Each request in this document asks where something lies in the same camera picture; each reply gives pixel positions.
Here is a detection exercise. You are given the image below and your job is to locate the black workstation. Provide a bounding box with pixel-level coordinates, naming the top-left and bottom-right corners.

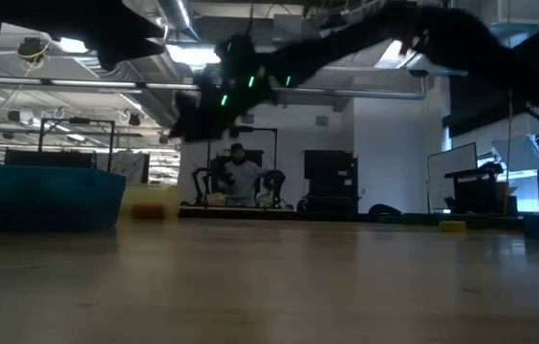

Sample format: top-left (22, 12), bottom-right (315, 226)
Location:
top-left (442, 161), bottom-right (520, 217)

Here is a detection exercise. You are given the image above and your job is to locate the teal plastic bin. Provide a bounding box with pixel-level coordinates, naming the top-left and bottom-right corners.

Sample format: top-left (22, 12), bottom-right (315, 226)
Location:
top-left (0, 162), bottom-right (128, 234)

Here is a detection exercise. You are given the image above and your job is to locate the long yellow wooden block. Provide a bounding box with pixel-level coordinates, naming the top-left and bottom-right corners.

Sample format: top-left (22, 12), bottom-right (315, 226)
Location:
top-left (438, 220), bottom-right (468, 234)

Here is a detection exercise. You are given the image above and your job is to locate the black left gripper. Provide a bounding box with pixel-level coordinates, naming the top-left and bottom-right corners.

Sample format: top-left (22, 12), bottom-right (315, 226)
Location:
top-left (0, 0), bottom-right (167, 73)

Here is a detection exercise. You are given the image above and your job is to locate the long green wooden block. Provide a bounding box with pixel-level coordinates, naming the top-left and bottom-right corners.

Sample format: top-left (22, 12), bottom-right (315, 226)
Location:
top-left (377, 212), bottom-right (442, 226)

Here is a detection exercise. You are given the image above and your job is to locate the black equipment case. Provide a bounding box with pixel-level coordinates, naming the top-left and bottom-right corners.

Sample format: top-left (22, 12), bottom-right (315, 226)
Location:
top-left (3, 148), bottom-right (99, 169)

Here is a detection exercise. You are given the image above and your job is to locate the person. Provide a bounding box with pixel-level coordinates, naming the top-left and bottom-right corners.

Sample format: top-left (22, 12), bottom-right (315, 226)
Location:
top-left (216, 141), bottom-right (267, 208)

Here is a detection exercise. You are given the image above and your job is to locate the black rig frame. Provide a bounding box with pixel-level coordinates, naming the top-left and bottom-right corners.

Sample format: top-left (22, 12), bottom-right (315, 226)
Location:
top-left (37, 116), bottom-right (118, 169)
top-left (205, 125), bottom-right (280, 207)

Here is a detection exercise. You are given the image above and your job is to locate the black table frame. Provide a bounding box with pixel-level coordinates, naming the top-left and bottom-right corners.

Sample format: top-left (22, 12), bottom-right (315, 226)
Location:
top-left (177, 204), bottom-right (539, 226)

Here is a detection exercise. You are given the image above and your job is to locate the silver ceiling duct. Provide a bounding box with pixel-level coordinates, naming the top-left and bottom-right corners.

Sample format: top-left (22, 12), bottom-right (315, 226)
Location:
top-left (153, 0), bottom-right (203, 43)

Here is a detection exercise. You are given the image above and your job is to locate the black cabinet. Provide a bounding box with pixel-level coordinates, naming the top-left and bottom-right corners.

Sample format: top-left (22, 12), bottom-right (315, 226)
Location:
top-left (302, 148), bottom-right (360, 214)

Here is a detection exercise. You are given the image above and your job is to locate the ceiling light panel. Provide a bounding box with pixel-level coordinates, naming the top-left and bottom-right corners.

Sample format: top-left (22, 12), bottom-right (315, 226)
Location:
top-left (164, 43), bottom-right (223, 68)

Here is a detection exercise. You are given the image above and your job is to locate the long ceiling pipe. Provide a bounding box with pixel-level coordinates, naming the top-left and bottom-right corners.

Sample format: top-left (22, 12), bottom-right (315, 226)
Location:
top-left (0, 74), bottom-right (427, 101)

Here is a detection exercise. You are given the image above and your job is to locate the grey ceiling unit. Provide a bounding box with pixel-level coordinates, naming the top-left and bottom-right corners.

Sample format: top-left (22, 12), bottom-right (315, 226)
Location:
top-left (271, 12), bottom-right (322, 46)

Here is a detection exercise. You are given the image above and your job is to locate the yellow translucent plastic bin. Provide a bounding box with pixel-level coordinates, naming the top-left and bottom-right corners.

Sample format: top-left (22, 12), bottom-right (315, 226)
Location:
top-left (119, 183), bottom-right (183, 223)

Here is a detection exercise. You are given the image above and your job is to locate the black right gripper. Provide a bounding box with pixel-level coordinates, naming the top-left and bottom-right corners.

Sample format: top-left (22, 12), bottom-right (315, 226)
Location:
top-left (168, 32), bottom-right (310, 144)

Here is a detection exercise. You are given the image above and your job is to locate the whiteboard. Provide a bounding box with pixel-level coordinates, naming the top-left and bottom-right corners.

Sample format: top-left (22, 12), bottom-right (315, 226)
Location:
top-left (425, 141), bottom-right (480, 212)

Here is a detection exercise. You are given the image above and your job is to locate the small red wooden block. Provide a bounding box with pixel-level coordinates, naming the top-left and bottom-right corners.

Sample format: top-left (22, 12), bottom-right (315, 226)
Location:
top-left (129, 204), bottom-right (166, 222)

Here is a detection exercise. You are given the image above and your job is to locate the yellow hanging cable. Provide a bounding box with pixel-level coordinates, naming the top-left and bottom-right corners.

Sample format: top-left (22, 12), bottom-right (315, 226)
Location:
top-left (503, 0), bottom-right (514, 217)

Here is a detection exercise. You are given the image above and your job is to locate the white patterned board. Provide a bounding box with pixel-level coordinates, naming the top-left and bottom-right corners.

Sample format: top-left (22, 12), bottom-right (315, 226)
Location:
top-left (96, 151), bottom-right (151, 185)

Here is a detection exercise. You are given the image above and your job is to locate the white hanging sheet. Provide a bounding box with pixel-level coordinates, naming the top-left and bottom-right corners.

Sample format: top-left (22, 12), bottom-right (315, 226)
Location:
top-left (490, 133), bottom-right (539, 174)

